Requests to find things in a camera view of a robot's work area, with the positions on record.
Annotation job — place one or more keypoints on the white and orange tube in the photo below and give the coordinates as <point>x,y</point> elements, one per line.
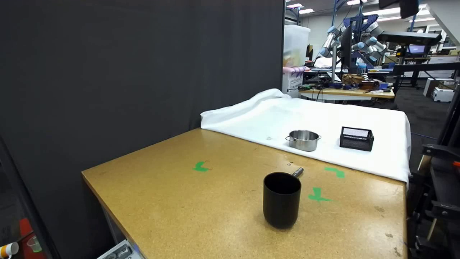
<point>8,249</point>

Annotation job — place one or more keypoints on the wooden table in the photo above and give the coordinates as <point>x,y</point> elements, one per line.
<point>345,92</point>

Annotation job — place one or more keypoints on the grey marker pen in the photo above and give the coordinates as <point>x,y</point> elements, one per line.
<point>298,172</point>

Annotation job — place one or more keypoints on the black cup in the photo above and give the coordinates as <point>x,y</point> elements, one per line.
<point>281,205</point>

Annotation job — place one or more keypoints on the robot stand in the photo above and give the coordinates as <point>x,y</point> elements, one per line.
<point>440,187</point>

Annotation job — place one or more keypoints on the grey device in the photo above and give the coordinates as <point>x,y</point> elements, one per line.
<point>120,251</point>

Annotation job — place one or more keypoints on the white cloth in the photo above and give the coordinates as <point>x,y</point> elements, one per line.
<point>273,115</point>

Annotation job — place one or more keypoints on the grey robot arms on blue frame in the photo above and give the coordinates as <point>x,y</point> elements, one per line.
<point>359,32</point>

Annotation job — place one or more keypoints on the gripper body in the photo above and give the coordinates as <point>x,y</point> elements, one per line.
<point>409,8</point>

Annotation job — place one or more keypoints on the small steel pot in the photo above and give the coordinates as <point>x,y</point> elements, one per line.
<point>304,142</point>

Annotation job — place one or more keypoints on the black curtain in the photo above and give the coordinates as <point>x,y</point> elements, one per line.
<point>125,79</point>

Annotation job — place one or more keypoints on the clear plastic cup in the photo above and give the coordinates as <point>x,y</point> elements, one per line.
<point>35,244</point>

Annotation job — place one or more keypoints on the stack of white boxes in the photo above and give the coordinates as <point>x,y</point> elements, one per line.
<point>441,91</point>

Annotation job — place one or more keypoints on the black mesh box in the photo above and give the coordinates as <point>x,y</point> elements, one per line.
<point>355,142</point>

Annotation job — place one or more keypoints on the black flat panel on stand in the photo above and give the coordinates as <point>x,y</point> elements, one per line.
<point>409,37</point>

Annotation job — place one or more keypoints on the translucent plastic bin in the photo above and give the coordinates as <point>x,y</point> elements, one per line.
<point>295,43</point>

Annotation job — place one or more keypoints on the white cardboard box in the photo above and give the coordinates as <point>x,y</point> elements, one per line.
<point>291,82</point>

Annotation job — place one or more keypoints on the monitor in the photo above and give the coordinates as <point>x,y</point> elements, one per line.
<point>417,49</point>

